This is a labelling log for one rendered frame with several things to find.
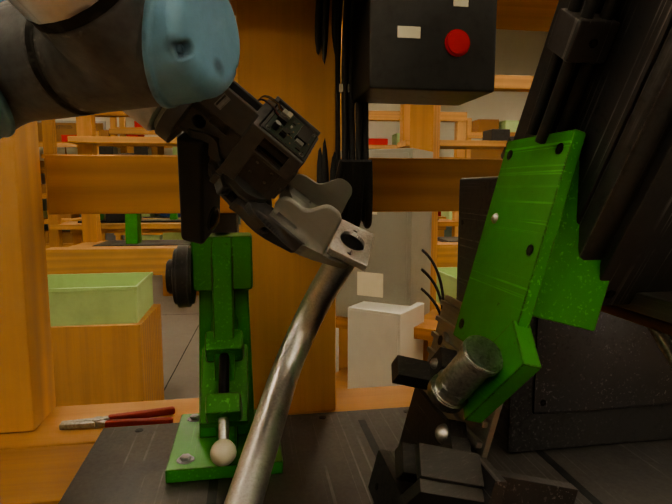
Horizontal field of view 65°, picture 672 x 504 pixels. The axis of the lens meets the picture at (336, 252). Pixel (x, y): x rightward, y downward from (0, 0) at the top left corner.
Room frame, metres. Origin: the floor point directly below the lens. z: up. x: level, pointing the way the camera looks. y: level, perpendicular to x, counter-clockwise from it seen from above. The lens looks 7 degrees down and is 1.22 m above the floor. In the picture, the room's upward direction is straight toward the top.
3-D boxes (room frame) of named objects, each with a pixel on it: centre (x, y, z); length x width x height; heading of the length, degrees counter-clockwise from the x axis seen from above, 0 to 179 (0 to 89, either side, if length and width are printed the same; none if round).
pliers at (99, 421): (0.74, 0.32, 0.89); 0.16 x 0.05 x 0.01; 102
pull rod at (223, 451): (0.55, 0.12, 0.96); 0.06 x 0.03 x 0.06; 9
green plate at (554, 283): (0.50, -0.20, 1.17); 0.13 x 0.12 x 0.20; 99
